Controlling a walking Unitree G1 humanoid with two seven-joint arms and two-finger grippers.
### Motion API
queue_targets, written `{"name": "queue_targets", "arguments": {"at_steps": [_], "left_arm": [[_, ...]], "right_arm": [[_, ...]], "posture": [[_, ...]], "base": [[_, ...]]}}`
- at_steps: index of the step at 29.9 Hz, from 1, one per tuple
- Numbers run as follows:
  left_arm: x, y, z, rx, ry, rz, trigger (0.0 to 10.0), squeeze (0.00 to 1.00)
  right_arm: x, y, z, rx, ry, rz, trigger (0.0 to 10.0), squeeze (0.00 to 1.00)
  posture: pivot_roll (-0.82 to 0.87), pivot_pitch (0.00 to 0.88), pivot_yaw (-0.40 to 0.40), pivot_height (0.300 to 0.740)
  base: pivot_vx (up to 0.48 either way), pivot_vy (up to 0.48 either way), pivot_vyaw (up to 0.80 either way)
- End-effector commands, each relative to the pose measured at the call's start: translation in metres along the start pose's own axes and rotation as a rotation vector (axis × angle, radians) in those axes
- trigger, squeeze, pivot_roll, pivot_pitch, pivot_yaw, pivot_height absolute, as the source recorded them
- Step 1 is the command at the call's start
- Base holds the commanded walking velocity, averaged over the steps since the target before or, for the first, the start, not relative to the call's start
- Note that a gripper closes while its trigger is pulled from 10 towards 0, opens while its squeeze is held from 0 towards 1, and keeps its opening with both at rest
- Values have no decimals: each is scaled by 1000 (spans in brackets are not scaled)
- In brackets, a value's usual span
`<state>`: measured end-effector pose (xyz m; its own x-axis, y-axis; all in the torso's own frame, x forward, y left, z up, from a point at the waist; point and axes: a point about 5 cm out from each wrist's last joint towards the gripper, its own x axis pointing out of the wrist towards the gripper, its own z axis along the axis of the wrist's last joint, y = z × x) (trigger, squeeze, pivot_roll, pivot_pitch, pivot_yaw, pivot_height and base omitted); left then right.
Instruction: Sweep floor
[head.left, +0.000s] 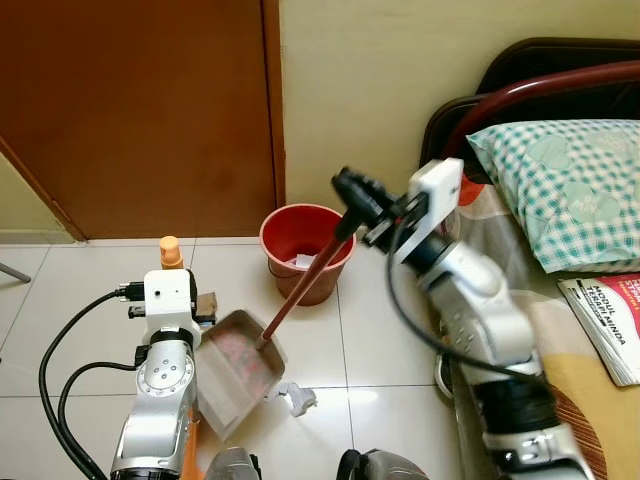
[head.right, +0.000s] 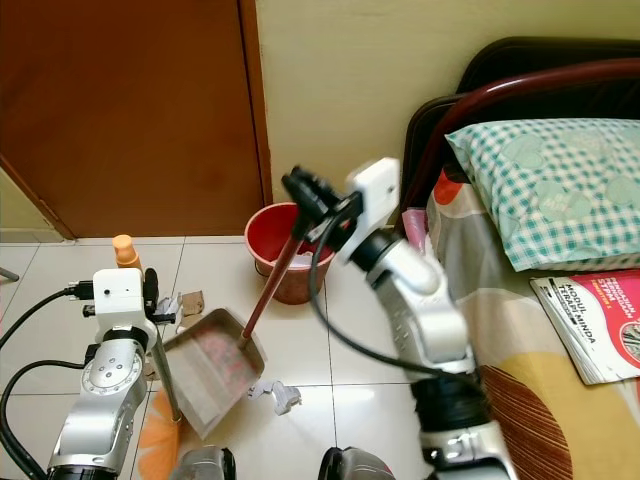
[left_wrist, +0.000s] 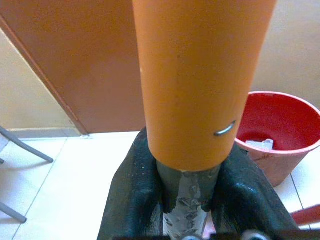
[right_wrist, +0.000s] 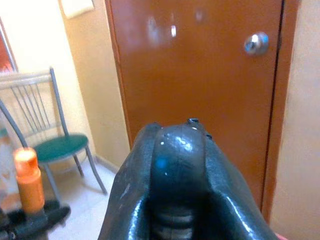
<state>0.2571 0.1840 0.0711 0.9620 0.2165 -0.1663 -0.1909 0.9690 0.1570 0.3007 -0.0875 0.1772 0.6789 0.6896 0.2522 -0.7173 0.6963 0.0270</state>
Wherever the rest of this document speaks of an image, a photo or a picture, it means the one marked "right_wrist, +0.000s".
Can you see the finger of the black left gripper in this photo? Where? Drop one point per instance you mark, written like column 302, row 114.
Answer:
column 56, row 212
column 22, row 226

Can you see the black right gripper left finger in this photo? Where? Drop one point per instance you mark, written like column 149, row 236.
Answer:
column 125, row 190

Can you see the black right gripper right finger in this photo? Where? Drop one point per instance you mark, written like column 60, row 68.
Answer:
column 230, row 200

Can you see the metal chair with green seat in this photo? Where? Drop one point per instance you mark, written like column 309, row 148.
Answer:
column 61, row 147

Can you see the brown wooden door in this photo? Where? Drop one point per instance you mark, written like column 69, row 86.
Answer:
column 200, row 75

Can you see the silver round door knob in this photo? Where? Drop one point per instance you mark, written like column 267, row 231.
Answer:
column 256, row 43

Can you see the brown wooden door frame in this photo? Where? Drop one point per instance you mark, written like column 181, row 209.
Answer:
column 287, row 75

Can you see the red picture with silver frame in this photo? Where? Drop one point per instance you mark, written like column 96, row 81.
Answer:
column 5, row 50

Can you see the white framed wall picture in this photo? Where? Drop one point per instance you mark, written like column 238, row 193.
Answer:
column 77, row 7

